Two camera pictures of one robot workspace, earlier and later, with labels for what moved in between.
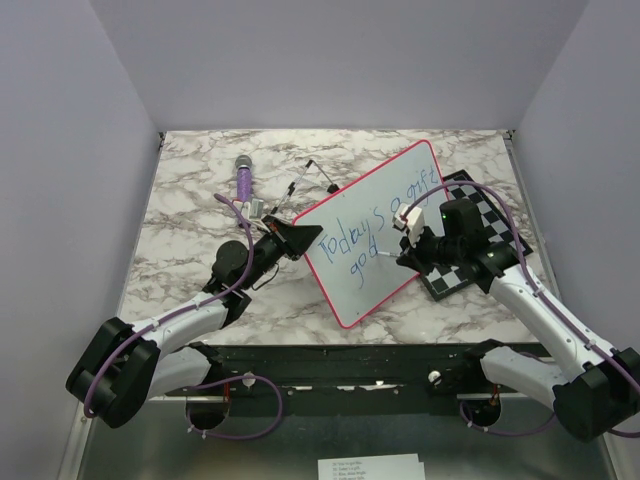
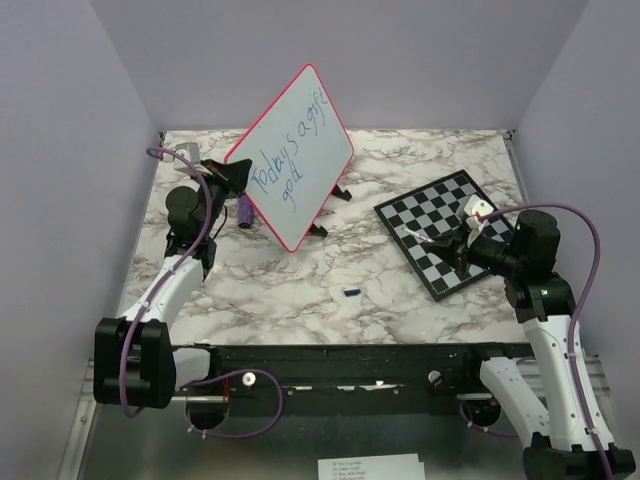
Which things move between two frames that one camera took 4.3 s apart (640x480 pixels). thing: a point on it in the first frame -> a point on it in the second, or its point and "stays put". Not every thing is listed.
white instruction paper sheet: x=379 y=467 stays put
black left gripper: x=292 y=240 -> x=231 y=176
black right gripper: x=412 y=255 -> x=453 y=246
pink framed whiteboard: x=354 y=259 -> x=300 y=153
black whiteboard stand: x=269 y=216 -> x=346 y=195
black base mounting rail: x=343 y=378 stays put
